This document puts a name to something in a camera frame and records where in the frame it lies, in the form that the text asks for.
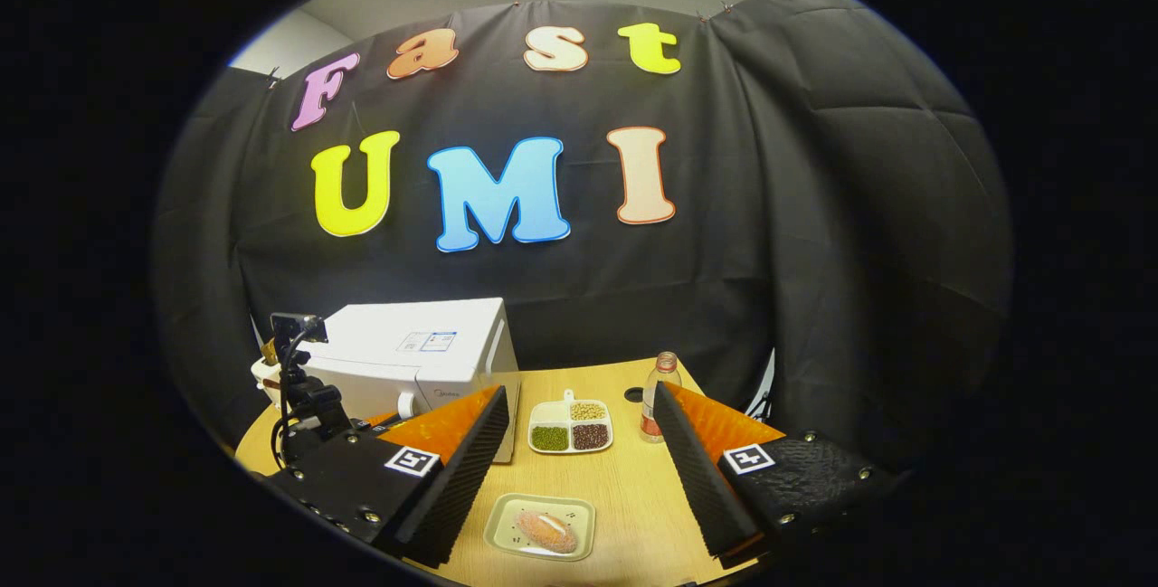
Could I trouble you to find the orange breaded bun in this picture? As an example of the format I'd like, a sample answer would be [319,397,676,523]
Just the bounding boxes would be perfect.
[516,510,578,555]

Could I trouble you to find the white microwave oven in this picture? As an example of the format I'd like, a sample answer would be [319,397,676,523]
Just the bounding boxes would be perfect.
[294,298,522,464]

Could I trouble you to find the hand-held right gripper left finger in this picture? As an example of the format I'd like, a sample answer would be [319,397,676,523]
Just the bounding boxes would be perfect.
[262,385,510,568]

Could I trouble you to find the white divided dish of beans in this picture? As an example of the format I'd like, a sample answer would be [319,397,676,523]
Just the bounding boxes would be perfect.
[527,389,614,455]

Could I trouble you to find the clear bottle with red label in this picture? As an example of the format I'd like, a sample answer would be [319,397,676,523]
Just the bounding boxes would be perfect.
[640,351,683,444]

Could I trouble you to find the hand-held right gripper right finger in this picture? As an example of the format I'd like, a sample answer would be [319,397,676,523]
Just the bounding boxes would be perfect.
[651,381,897,561]

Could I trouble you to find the white toaster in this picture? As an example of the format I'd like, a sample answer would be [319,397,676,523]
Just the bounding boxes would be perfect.
[251,354,286,412]

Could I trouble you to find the pale green rectangular plate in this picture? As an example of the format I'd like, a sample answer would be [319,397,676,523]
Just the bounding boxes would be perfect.
[483,493,596,563]

